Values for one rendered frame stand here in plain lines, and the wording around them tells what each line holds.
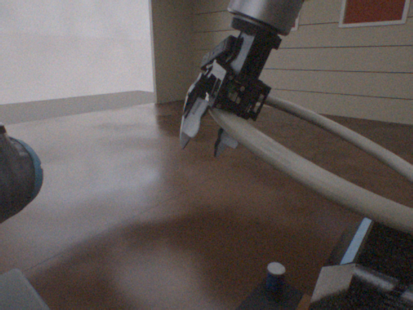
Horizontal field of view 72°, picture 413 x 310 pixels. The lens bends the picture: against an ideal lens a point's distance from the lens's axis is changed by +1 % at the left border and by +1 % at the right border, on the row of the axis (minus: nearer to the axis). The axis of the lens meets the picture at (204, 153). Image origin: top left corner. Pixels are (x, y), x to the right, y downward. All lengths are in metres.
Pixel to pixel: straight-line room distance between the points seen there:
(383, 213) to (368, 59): 6.74
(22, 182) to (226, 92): 0.40
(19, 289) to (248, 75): 0.64
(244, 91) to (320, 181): 0.16
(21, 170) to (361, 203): 0.54
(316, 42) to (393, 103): 2.12
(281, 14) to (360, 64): 6.73
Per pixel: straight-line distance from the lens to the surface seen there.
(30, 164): 0.62
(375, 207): 0.37
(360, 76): 7.10
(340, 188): 0.35
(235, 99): 0.40
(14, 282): 0.79
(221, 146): 0.48
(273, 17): 0.39
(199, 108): 0.43
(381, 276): 0.88
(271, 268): 1.81
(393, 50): 7.00
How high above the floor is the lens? 1.32
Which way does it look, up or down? 19 degrees down
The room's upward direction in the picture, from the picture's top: straight up
